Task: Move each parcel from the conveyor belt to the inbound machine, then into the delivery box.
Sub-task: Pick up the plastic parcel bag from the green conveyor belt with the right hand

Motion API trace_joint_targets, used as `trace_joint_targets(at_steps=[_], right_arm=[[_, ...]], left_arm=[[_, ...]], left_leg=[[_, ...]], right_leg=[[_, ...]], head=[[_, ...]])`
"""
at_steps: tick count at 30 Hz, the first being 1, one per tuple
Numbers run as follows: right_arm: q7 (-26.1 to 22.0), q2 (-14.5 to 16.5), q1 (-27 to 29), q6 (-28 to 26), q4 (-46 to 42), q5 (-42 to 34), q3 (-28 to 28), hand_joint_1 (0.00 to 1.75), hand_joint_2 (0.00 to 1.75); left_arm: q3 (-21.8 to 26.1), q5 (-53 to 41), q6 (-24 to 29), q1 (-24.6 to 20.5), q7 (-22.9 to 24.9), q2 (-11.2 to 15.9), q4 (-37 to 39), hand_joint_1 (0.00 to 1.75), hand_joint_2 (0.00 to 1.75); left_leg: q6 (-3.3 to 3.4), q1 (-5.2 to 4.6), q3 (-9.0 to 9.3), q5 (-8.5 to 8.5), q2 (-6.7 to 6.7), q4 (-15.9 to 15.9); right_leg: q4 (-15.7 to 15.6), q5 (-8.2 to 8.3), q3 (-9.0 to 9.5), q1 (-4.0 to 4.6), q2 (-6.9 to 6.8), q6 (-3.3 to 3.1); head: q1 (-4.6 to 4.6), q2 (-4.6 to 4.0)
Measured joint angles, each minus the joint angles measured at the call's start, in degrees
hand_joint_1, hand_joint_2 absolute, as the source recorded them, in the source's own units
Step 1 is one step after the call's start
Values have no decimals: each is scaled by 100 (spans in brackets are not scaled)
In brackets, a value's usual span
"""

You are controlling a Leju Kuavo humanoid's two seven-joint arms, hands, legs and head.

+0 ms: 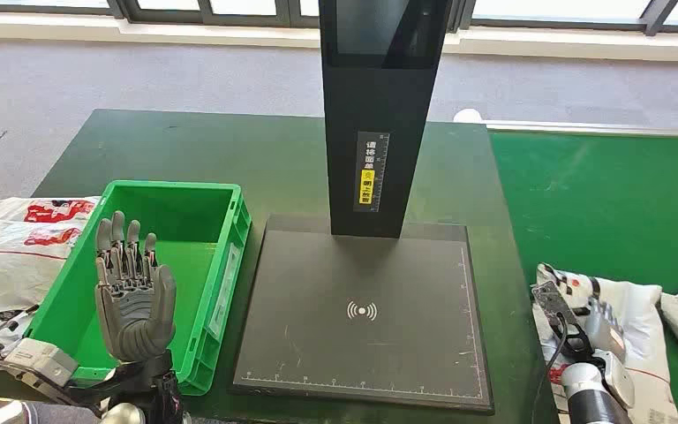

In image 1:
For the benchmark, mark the black yellow scanner label sticker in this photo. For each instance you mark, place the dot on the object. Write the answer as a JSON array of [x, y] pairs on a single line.
[[371, 175]]

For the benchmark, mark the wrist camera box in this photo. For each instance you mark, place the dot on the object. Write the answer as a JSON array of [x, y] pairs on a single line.
[[41, 360], [552, 301]]

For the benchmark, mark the white window sill ledge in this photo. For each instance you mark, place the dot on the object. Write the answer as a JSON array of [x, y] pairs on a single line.
[[81, 29]]

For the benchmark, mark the clear crate label holder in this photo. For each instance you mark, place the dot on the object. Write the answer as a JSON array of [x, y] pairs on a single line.
[[225, 292]]

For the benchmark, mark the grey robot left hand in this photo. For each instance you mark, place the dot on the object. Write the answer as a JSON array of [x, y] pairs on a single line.
[[134, 316]]

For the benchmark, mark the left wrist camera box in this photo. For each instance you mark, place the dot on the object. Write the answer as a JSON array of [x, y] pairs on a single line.
[[41, 360]]

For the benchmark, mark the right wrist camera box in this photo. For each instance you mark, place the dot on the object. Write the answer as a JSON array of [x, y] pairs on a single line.
[[552, 301]]

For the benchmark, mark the dark window frame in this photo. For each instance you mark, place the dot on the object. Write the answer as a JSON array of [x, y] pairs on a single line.
[[245, 19]]

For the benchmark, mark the silver conveyor side rail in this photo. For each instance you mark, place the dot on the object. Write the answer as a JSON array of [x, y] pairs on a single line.
[[608, 127]]

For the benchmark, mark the dark green table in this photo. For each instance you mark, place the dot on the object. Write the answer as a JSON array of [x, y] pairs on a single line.
[[198, 146]]

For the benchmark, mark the silver rounded metal part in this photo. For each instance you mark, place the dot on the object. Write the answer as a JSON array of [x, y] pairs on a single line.
[[0, 414]]

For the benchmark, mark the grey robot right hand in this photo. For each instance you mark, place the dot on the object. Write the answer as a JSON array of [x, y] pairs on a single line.
[[605, 330]]

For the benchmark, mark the dark scanner screen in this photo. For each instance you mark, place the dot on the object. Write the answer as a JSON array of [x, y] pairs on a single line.
[[368, 23]]

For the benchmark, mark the black inbound scanner machine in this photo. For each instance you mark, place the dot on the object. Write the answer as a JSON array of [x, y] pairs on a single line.
[[362, 351]]

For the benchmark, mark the white conveyor roller end cap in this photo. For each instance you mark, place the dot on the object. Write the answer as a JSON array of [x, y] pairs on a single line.
[[467, 116]]

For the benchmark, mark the green plastic crate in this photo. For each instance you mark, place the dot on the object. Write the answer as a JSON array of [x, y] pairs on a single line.
[[187, 257]]

